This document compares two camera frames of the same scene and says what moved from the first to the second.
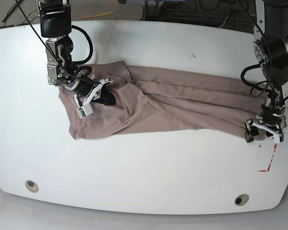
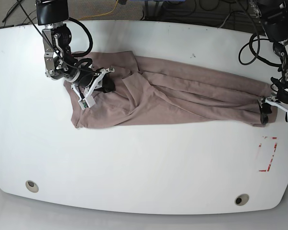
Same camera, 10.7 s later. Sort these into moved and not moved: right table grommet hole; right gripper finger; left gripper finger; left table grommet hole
Moved: right gripper finger; left gripper finger
Not moved: right table grommet hole; left table grommet hole
